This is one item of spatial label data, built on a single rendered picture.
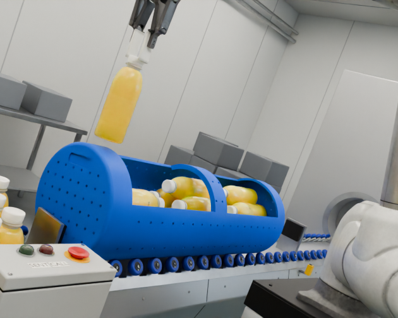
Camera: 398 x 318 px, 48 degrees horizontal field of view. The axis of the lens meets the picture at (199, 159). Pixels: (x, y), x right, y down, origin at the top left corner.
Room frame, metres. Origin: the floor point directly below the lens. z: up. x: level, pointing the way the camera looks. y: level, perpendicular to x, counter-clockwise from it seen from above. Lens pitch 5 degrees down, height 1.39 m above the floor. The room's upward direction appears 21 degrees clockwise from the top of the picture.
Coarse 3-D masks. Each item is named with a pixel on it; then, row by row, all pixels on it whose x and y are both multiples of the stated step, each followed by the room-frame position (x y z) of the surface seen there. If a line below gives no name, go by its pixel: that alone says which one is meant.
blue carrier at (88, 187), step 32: (64, 160) 1.08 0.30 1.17; (96, 160) 1.02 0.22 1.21; (128, 160) 1.27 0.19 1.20; (64, 192) 1.06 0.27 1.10; (96, 192) 0.99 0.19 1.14; (128, 192) 1.01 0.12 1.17; (224, 192) 1.36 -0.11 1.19; (256, 192) 1.74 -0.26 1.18; (96, 224) 0.97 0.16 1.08; (128, 224) 1.01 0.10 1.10; (160, 224) 1.10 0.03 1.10; (192, 224) 1.21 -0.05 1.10; (224, 224) 1.33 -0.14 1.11; (256, 224) 1.49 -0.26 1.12; (128, 256) 1.10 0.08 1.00; (160, 256) 1.21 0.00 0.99
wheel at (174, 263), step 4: (172, 256) 1.26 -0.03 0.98; (168, 260) 1.24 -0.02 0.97; (172, 260) 1.25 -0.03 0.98; (176, 260) 1.26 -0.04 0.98; (168, 264) 1.23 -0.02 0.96; (172, 264) 1.24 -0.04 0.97; (176, 264) 1.26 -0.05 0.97; (168, 268) 1.23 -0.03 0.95; (172, 268) 1.24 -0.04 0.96; (176, 268) 1.25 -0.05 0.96; (172, 272) 1.24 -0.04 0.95
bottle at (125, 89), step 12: (120, 72) 1.06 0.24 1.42; (132, 72) 1.06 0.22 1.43; (120, 84) 1.05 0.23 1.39; (132, 84) 1.06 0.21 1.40; (108, 96) 1.06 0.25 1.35; (120, 96) 1.05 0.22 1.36; (132, 96) 1.06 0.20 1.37; (108, 108) 1.05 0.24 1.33; (120, 108) 1.05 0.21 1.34; (132, 108) 1.07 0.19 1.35; (108, 120) 1.05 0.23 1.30; (120, 120) 1.05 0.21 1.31; (96, 132) 1.06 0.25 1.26; (108, 132) 1.05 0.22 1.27; (120, 132) 1.06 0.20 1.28
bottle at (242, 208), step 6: (234, 204) 1.54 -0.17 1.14; (240, 204) 1.54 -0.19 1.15; (246, 204) 1.56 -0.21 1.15; (252, 204) 1.60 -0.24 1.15; (258, 204) 1.65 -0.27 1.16; (240, 210) 1.52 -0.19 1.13; (246, 210) 1.54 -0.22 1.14; (252, 210) 1.57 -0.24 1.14; (258, 210) 1.60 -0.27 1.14; (264, 210) 1.64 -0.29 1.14
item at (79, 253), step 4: (68, 248) 0.72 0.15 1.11; (72, 248) 0.72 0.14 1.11; (76, 248) 0.72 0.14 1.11; (80, 248) 0.73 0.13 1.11; (72, 252) 0.70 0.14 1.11; (76, 252) 0.71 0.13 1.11; (80, 252) 0.71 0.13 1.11; (84, 252) 0.72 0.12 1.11; (88, 252) 0.73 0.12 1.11; (72, 256) 0.71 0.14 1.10; (76, 256) 0.70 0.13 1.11; (80, 256) 0.70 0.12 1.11; (84, 256) 0.71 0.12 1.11; (88, 256) 0.72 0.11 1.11
